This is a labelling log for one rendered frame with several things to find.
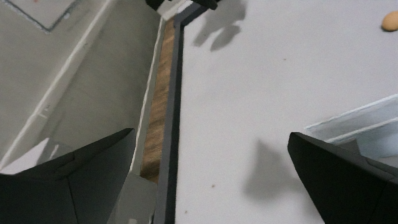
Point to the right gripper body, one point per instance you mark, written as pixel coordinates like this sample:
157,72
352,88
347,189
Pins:
154,4

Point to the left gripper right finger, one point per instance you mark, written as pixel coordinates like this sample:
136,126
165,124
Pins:
345,187

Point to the tan ball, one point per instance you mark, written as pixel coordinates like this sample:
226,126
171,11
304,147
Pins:
389,22

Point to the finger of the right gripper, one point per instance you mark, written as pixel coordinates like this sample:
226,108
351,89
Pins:
211,4

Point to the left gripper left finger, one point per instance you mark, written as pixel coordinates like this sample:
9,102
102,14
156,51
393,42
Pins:
80,187

